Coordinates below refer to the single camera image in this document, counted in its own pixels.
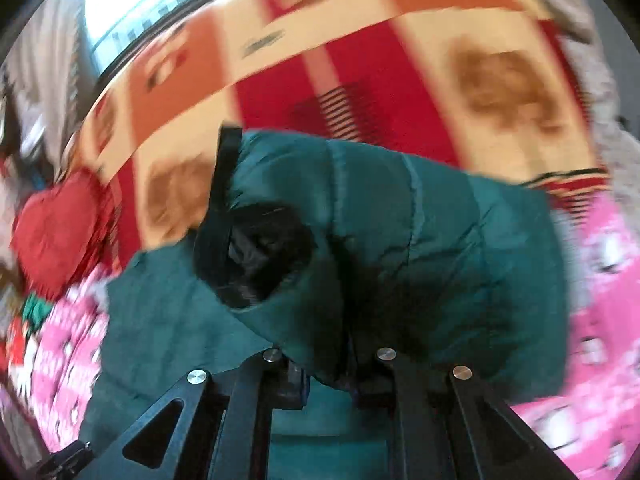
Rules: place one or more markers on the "red heart-shaped pillow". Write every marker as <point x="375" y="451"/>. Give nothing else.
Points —
<point x="62" y="233"/>

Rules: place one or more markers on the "red orange rose blanket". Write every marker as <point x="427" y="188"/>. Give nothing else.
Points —
<point x="481" y="85"/>

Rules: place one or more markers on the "dark green puffer jacket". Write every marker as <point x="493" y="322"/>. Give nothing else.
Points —
<point x="330" y="250"/>

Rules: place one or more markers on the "green knitted garment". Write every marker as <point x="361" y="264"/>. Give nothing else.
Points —
<point x="35" y="311"/>

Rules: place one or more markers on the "pink penguin fleece blanket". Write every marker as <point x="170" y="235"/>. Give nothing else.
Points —
<point x="600" y="339"/>

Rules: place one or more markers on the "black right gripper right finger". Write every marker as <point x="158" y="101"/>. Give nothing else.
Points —
<point x="449" y="424"/>

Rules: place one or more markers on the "beige left curtain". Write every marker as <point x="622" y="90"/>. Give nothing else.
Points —
<point x="42" y="69"/>

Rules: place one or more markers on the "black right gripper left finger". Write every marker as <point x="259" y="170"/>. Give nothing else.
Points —
<point x="204" y="427"/>

